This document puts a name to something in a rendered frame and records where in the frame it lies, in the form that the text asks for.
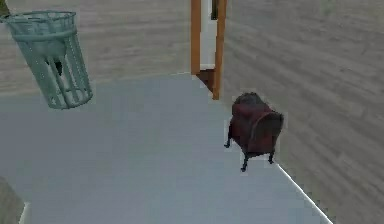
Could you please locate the dark red footed mailbox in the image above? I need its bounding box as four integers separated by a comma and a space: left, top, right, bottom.
223, 91, 285, 173

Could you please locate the orange wooden door frame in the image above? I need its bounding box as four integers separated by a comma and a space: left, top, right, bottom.
190, 0, 229, 101

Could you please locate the green wire waste basket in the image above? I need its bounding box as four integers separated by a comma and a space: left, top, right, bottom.
0, 10, 94, 111

